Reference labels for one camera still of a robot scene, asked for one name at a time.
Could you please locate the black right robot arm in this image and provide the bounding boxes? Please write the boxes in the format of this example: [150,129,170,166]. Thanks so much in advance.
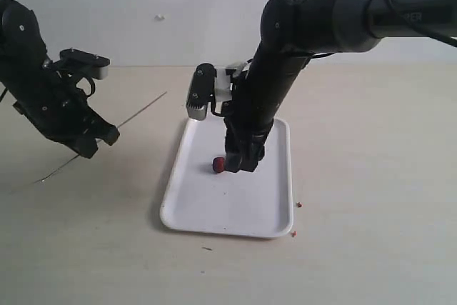
[224,0,456,173]

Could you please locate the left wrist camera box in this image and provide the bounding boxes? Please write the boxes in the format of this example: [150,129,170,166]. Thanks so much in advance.
[59,48,111,80]

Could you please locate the white rectangular plastic tray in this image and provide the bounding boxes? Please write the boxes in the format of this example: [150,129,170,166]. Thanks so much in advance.
[160,116,294,239]

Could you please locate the thin metal skewer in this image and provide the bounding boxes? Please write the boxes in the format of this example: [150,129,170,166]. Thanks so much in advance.
[32,91,168,184]

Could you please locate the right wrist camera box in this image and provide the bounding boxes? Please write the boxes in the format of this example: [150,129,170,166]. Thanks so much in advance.
[185,63,251,120]

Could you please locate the red date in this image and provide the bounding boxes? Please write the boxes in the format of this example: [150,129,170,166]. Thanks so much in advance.
[212,156,225,174]

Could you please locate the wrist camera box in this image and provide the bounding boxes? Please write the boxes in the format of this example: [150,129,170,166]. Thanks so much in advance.
[59,48,111,80]
[185,63,251,120]

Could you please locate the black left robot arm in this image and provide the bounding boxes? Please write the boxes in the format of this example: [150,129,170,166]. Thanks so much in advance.
[1,0,120,159]

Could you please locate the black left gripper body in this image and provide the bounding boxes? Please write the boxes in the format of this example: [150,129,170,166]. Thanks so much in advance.
[1,59,101,147]

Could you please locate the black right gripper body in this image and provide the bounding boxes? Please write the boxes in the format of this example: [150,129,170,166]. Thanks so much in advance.
[222,69,286,155]

